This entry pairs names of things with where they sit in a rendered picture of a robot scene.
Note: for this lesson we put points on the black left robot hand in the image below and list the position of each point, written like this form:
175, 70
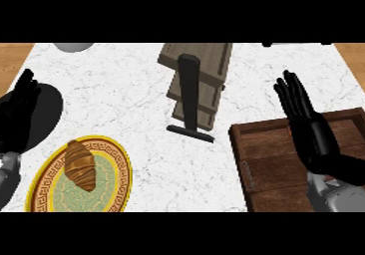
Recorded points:
18, 113

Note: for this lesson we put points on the yellow plate with green centre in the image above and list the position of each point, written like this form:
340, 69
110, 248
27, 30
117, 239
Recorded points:
107, 179

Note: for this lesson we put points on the brown croissant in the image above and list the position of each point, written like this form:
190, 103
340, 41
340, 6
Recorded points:
80, 166

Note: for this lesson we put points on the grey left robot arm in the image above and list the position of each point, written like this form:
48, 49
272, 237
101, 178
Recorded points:
3, 179

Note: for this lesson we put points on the brown wooden tray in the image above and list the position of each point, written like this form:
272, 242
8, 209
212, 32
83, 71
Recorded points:
271, 159

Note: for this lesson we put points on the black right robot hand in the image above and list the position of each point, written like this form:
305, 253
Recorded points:
312, 132

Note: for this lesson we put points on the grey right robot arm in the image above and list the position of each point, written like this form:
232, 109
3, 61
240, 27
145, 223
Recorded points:
345, 199

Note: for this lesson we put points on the grey bowl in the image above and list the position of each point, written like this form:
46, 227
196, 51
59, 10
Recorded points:
73, 47

